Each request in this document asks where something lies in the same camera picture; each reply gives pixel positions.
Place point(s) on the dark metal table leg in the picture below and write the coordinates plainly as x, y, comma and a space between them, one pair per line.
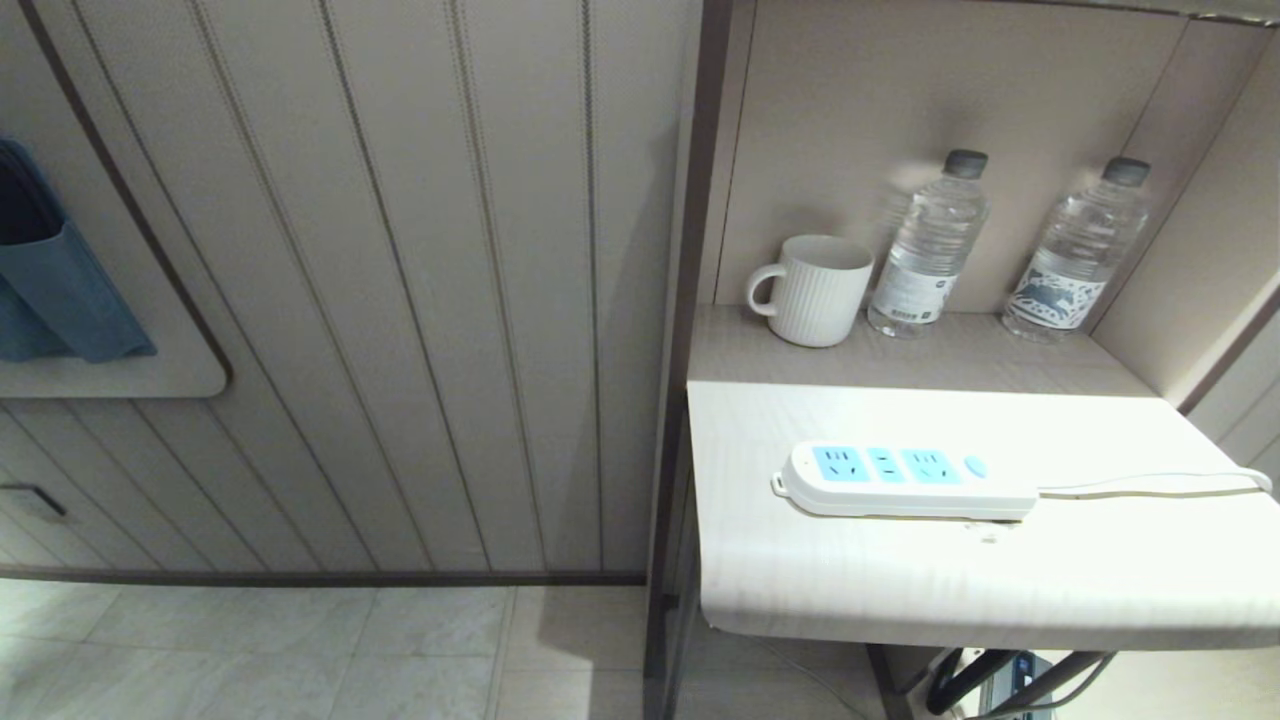
1050, 678

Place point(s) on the blue fabric wall pocket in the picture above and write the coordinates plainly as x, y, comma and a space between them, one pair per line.
60, 290

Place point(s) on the white ribbed mug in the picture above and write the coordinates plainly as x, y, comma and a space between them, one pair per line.
820, 292

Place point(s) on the white shelf table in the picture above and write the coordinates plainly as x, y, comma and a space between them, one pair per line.
950, 570

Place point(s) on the white blue power strip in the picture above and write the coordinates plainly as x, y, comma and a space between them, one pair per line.
900, 485

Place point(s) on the clear water bottle blue label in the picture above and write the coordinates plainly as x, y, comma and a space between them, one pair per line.
1075, 260

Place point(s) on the clear water bottle white label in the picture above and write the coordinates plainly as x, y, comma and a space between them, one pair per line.
925, 250

